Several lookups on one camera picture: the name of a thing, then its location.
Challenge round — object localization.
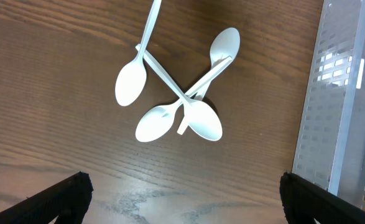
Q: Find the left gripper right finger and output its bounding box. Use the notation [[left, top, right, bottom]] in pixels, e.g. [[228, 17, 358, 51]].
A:
[[279, 172, 365, 224]]

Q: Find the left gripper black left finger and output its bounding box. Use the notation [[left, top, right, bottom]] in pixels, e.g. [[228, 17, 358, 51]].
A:
[[0, 172, 93, 224]]

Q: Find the white spoon bowl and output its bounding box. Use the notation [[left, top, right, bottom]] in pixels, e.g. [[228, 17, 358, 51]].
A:
[[136, 56, 232, 142], [177, 27, 240, 135]]

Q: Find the white spoon crossing diagonal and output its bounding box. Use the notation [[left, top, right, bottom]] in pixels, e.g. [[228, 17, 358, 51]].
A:
[[136, 50, 231, 142]]

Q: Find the white spoon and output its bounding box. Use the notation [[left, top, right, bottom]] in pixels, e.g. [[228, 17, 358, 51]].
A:
[[114, 0, 162, 106]]

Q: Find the clear plastic basket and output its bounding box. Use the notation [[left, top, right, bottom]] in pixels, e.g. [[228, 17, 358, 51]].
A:
[[292, 0, 365, 212]]

